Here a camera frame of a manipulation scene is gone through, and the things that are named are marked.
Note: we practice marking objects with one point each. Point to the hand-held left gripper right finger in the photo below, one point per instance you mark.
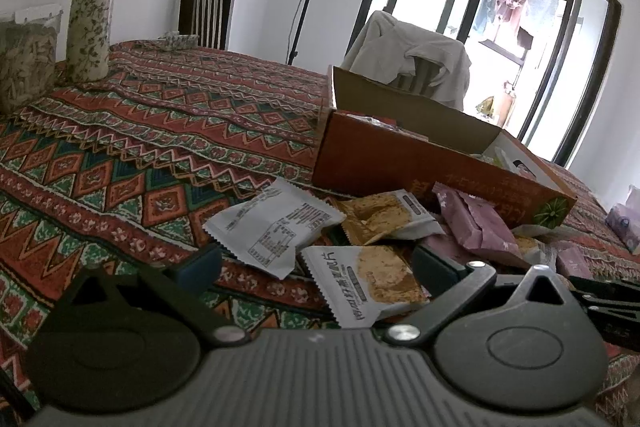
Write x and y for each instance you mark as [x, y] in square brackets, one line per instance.
[431, 268]

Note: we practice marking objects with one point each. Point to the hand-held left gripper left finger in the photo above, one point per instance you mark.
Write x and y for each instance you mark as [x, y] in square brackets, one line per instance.
[200, 265]

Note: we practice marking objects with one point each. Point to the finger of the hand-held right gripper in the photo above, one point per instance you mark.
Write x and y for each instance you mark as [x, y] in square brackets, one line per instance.
[605, 288]
[610, 306]

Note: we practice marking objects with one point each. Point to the pile of snack packets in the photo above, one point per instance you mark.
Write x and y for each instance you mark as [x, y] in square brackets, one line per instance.
[470, 227]

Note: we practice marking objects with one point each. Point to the white oat crisp packet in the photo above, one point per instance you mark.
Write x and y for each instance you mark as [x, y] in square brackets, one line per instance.
[365, 277]

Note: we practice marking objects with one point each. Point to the orange cardboard box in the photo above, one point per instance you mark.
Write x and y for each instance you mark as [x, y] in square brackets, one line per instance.
[400, 167]

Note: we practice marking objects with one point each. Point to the purple tissue pack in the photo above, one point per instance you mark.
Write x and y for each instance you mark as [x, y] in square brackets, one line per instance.
[625, 222]

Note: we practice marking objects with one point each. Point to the jacket-covered chair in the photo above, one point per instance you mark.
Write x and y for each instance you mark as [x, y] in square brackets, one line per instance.
[417, 77]

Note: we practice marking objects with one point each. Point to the beige draped jacket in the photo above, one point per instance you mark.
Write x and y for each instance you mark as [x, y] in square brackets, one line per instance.
[390, 47]

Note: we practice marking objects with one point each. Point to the dark hanging cloth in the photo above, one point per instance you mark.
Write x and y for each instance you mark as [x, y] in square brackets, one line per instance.
[526, 39]

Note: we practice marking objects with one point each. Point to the dark wooden chair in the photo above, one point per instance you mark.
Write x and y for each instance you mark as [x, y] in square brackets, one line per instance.
[207, 7]

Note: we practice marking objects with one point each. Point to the clear glass jar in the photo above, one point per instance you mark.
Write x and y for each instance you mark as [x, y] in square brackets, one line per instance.
[25, 62]

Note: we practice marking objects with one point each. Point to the floral ceramic vase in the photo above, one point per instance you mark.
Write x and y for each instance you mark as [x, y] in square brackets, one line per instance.
[90, 17]

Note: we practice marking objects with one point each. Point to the black sliding door frame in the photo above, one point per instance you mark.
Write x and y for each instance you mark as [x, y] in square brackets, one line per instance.
[595, 57]

